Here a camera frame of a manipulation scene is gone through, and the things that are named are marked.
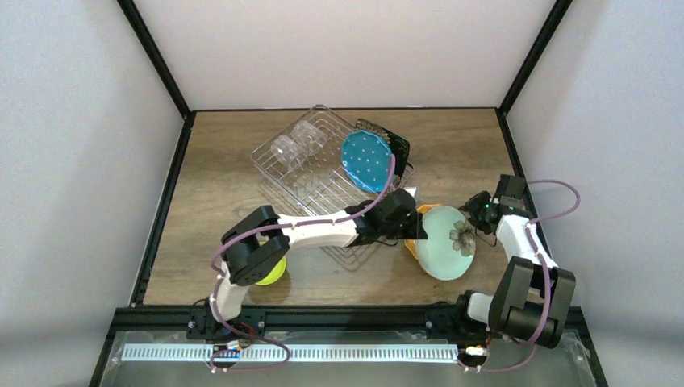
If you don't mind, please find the orange plate under blue plate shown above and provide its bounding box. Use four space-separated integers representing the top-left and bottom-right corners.
403 203 444 262

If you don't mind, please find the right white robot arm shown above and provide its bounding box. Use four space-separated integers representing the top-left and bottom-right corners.
460 174 576 348

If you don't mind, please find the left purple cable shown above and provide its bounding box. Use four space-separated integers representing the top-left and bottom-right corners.
209 153 399 373

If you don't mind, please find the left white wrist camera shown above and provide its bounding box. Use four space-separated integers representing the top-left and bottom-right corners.
403 187 419 201

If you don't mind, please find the right black frame post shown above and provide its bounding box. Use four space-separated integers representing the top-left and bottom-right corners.
497 0 573 117

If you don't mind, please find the left black frame post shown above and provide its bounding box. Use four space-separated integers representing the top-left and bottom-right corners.
117 0 191 120

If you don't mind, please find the light blue floral plate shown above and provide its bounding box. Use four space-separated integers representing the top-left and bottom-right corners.
412 205 476 281

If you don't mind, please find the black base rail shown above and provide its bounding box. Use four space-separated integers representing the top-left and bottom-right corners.
109 304 586 343

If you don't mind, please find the clear plastic glass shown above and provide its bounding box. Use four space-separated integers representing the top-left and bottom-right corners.
270 135 308 172
291 121 328 156

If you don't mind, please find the white slotted cable duct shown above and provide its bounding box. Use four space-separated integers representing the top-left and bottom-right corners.
115 343 459 364

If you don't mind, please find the black frame post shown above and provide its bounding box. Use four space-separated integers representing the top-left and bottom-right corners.
117 0 191 120
497 0 573 117

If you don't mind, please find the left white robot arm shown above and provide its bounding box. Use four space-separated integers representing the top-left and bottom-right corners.
208 189 428 323

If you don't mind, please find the black floral square plate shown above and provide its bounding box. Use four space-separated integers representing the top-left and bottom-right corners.
355 119 411 179

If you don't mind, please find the metal wire dish rack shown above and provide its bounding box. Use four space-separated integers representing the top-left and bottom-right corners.
250 104 415 271

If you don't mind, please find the yellow-green small bowl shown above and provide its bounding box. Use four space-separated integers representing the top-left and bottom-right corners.
256 256 287 286

